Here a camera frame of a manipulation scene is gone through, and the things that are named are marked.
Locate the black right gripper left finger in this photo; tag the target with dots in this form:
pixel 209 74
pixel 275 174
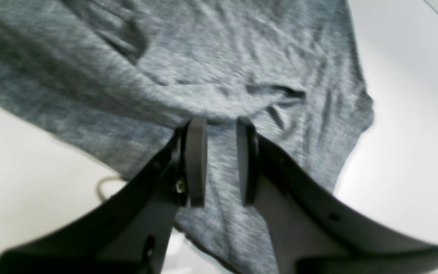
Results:
pixel 129 233

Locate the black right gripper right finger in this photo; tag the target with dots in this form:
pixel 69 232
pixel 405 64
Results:
pixel 311 231

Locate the grey long-sleeve T-shirt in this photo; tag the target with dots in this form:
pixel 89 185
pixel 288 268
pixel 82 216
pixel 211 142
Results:
pixel 115 77

